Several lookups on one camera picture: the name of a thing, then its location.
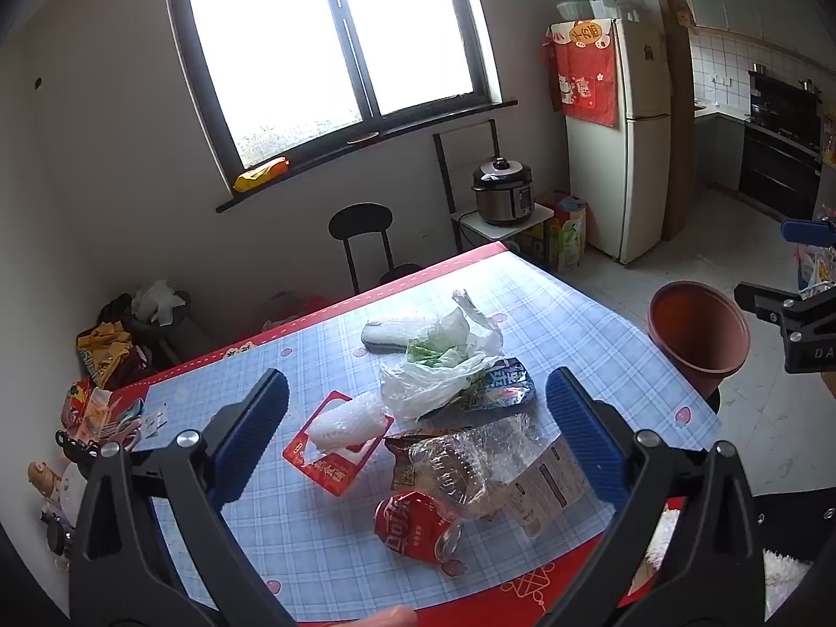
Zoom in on black pressure cooker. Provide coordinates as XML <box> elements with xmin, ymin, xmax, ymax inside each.
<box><xmin>472</xmin><ymin>157</ymin><xmax>538</xmax><ymax>227</ymax></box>

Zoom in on white bin liner bag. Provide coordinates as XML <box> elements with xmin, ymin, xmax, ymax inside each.
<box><xmin>131</xmin><ymin>280</ymin><xmax>185</xmax><ymax>324</ymax></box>

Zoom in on black round chair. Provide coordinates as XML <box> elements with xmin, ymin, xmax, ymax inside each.
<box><xmin>328</xmin><ymin>202</ymin><xmax>424</xmax><ymax>295</ymax></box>

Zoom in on small toy figure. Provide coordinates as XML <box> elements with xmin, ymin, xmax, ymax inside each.
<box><xmin>27</xmin><ymin>461</ymin><xmax>63</xmax><ymax>498</ymax></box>

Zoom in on brown plastic bin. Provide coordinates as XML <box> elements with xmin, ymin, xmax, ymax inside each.
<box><xmin>648</xmin><ymin>281</ymin><xmax>751</xmax><ymax>399</ymax></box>

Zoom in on cream refrigerator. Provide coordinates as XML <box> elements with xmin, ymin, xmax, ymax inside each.
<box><xmin>547</xmin><ymin>16</ymin><xmax>674</xmax><ymax>265</ymax></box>

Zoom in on colourful packet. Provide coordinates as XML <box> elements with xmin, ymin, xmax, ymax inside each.
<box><xmin>792</xmin><ymin>245</ymin><xmax>836</xmax><ymax>295</ymax></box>

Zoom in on blue snack wrapper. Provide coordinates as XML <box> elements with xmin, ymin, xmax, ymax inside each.
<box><xmin>457</xmin><ymin>358</ymin><xmax>537</xmax><ymax>412</ymax></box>

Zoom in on red snack bags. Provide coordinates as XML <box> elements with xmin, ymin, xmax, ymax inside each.
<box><xmin>62</xmin><ymin>379</ymin><xmax>122</xmax><ymax>445</ymax></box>

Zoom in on red printed cloth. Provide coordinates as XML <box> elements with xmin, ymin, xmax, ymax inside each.
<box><xmin>540</xmin><ymin>21</ymin><xmax>621</xmax><ymax>128</ymax></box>

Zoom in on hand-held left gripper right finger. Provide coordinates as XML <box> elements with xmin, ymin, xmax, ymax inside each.
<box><xmin>545</xmin><ymin>367</ymin><xmax>768</xmax><ymax>627</ymax></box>

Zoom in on white foam pad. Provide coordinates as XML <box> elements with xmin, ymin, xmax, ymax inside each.
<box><xmin>361</xmin><ymin>313</ymin><xmax>458</xmax><ymax>357</ymax></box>

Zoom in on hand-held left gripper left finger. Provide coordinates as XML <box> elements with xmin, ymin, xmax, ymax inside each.
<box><xmin>68</xmin><ymin>367</ymin><xmax>301</xmax><ymax>627</ymax></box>

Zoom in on yellow snack packet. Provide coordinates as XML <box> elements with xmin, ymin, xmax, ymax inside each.
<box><xmin>234</xmin><ymin>157</ymin><xmax>290</xmax><ymax>193</ymax></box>

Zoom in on grey upper kitchen cabinets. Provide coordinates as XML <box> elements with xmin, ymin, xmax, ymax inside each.
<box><xmin>672</xmin><ymin>0</ymin><xmax>836</xmax><ymax>69</ymax></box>

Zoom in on white foam net sleeve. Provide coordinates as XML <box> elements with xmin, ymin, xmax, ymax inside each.
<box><xmin>307</xmin><ymin>390</ymin><xmax>394</xmax><ymax>453</ymax></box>

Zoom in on black kitchen stove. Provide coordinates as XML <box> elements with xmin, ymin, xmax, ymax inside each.
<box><xmin>738</xmin><ymin>71</ymin><xmax>825</xmax><ymax>216</ymax></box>

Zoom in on colourful cardboard box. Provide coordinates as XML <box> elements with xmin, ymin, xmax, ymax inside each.
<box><xmin>536</xmin><ymin>192</ymin><xmax>589</xmax><ymax>272</ymax></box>

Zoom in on wooden door frame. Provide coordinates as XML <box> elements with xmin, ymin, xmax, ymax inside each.
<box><xmin>643</xmin><ymin>0</ymin><xmax>699</xmax><ymax>242</ymax></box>

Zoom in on person's left hand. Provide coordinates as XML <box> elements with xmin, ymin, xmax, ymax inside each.
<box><xmin>356</xmin><ymin>604</ymin><xmax>419</xmax><ymax>627</ymax></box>

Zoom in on grey kitchen counter cabinet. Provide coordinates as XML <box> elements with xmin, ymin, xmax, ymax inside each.
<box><xmin>693</xmin><ymin>108</ymin><xmax>749</xmax><ymax>193</ymax></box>

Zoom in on black frame white shelf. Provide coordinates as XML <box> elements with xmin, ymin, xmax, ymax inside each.
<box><xmin>432</xmin><ymin>119</ymin><xmax>556</xmax><ymax>269</ymax></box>

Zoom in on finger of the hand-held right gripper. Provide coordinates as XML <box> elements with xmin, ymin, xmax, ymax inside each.
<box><xmin>780</xmin><ymin>217</ymin><xmax>836</xmax><ymax>247</ymax></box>
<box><xmin>733</xmin><ymin>282</ymin><xmax>820</xmax><ymax>341</ymax></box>

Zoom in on white plastic bag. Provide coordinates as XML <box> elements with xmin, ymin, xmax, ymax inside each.
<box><xmin>380</xmin><ymin>288</ymin><xmax>504</xmax><ymax>422</ymax></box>

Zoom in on crushed red can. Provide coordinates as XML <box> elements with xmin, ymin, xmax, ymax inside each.
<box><xmin>374</xmin><ymin>491</ymin><xmax>466</xmax><ymax>566</ymax></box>

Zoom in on black windowsill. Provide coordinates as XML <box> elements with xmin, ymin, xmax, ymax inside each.
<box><xmin>215</xmin><ymin>99</ymin><xmax>519</xmax><ymax>213</ymax></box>

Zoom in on red card clear plastic tray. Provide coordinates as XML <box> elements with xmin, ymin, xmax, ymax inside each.
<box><xmin>282</xmin><ymin>390</ymin><xmax>393</xmax><ymax>497</ymax></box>

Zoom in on white fleece clothing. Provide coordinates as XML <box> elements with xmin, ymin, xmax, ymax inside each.
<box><xmin>643</xmin><ymin>506</ymin><xmax>814</xmax><ymax>608</ymax></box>

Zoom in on white brown label card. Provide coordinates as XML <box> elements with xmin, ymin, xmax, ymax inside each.
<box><xmin>506</xmin><ymin>437</ymin><xmax>598</xmax><ymax>540</ymax></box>

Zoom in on crumpled clear plastic wrapper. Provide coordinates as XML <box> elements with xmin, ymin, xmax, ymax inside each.
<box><xmin>408</xmin><ymin>414</ymin><xmax>556</xmax><ymax>524</ymax></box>

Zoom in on black framed window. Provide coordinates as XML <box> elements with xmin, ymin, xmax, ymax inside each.
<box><xmin>163</xmin><ymin>0</ymin><xmax>504</xmax><ymax>174</ymax></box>

